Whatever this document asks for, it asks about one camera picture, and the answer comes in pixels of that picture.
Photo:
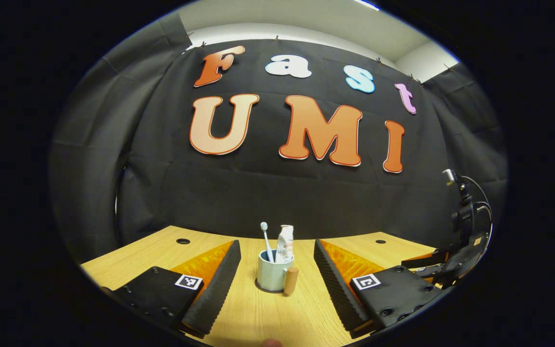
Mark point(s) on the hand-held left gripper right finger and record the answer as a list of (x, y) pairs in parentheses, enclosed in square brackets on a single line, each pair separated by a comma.
[(337, 289)]

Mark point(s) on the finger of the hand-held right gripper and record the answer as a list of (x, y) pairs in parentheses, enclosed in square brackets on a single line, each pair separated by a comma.
[(427, 259), (434, 274)]

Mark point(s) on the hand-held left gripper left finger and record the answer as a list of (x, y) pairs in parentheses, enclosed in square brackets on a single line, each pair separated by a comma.
[(215, 289)]

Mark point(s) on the dark round coaster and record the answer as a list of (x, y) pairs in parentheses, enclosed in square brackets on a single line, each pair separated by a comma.
[(257, 287)]

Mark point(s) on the white toothpaste tube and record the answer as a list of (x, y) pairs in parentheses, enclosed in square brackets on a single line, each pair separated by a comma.
[(284, 243)]

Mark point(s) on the white toothbrush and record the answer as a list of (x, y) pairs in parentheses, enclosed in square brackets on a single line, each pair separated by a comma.
[(267, 241)]

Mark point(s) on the wooden desktop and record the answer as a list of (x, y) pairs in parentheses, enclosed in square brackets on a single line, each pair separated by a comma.
[(258, 318)]

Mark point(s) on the black backdrop cloth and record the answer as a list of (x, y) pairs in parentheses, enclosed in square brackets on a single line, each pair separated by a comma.
[(282, 193)]

